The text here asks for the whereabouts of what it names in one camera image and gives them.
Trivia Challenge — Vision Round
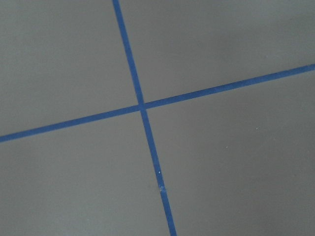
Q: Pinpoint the brown paper table cover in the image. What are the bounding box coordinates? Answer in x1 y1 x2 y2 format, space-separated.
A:
0 0 315 236

